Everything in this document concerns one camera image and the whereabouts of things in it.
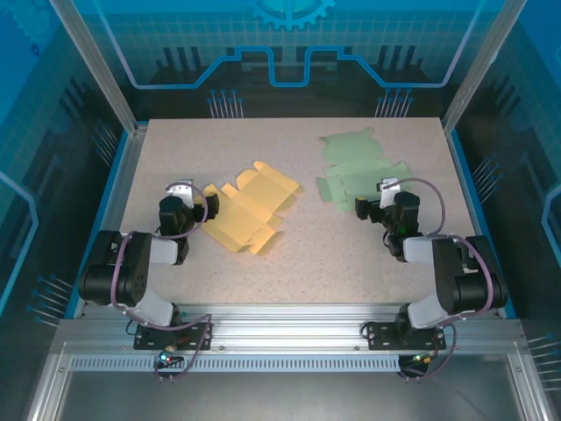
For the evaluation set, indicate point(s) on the green paper box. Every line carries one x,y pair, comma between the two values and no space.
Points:
350,175

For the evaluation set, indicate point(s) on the yellow paper box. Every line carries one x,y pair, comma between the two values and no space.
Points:
254,206

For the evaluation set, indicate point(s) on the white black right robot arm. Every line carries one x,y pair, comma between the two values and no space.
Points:
447,272

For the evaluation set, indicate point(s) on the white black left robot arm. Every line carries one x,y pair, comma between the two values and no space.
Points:
131,267

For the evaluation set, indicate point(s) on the blue side panel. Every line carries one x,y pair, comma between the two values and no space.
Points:
116,175
466,175

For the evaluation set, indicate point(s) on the small adapter board with LED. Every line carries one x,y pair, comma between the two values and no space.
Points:
421,358
168,357

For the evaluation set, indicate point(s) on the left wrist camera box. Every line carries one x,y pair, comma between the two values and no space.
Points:
180,188

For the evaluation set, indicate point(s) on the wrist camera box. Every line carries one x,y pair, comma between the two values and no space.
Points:
389,190
180,188

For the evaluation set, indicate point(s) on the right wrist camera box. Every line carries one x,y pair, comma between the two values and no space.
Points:
389,190

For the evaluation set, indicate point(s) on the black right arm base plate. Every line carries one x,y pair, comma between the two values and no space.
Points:
381,335

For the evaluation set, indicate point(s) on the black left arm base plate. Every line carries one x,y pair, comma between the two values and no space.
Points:
149,340

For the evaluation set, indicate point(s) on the aluminium frame rail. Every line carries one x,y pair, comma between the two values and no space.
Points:
285,329

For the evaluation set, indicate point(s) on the aluminium corner post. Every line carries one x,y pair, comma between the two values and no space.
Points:
101,74
477,74

